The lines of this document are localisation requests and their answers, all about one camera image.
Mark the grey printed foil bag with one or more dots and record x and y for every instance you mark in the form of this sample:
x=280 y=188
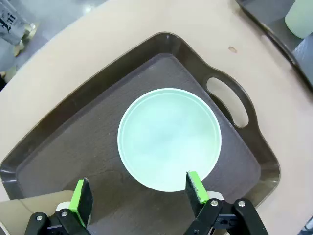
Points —
x=9 y=27

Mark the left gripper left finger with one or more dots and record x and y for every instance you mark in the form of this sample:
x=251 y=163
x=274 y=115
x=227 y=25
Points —
x=82 y=203

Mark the mint green bowl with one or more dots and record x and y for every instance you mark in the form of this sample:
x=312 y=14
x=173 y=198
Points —
x=168 y=139

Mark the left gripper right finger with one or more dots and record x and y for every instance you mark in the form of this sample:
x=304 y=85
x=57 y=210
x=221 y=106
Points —
x=195 y=193

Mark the sage green tall cup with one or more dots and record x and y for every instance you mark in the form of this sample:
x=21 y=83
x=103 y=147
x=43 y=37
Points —
x=299 y=19

